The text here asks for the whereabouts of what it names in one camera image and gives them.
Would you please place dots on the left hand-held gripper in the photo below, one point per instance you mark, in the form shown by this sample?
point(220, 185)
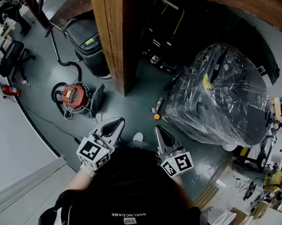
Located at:
point(92, 152)

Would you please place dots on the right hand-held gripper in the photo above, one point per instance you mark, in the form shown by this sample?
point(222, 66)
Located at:
point(178, 163)

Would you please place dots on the red vacuum cleaner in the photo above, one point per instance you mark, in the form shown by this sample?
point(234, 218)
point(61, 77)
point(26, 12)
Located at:
point(74, 96)

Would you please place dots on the person's right forearm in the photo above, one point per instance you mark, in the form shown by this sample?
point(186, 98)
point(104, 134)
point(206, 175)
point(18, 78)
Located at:
point(184, 191)

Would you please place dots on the person's left forearm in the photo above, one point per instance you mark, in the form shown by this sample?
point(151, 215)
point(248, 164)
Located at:
point(79, 180)

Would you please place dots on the small orange cap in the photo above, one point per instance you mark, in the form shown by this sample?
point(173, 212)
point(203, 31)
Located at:
point(156, 117)

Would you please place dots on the person's white shoe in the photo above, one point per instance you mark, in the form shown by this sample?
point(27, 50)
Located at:
point(138, 136)

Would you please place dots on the black flat floor nozzle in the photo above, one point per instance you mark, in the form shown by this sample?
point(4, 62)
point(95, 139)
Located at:
point(97, 97)

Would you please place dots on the person's black shirt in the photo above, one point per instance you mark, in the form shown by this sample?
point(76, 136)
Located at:
point(133, 184)

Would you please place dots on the stack of wooden planks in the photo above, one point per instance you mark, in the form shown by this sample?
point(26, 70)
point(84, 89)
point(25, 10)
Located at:
point(207, 194)

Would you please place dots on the plastic-wrapped black machine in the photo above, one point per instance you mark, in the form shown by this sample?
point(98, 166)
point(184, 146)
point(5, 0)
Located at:
point(225, 97)

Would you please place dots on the grey floor scrubber machine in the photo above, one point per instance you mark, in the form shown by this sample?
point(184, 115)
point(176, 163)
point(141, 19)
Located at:
point(88, 44)

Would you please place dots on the black exercise machine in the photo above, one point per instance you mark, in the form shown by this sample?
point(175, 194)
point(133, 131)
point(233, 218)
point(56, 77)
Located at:
point(258, 152)

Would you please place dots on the clear plastic bottle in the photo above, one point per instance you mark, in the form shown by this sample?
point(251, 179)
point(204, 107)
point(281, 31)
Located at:
point(24, 82)

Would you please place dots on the red fire extinguisher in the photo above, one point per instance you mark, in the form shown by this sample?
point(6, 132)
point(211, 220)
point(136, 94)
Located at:
point(12, 90)

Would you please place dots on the cardboard box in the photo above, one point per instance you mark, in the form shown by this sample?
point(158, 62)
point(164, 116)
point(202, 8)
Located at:
point(237, 217)

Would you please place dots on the black office chair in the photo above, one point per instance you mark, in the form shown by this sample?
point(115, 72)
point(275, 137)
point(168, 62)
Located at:
point(11, 55)

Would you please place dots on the large black cover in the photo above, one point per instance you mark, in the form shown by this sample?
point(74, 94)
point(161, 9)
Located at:
point(255, 49)

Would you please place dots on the white desk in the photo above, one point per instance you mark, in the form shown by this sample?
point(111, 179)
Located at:
point(2, 37)

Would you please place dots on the light brown wooden post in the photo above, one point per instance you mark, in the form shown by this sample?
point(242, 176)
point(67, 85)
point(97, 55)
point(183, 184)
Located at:
point(116, 38)

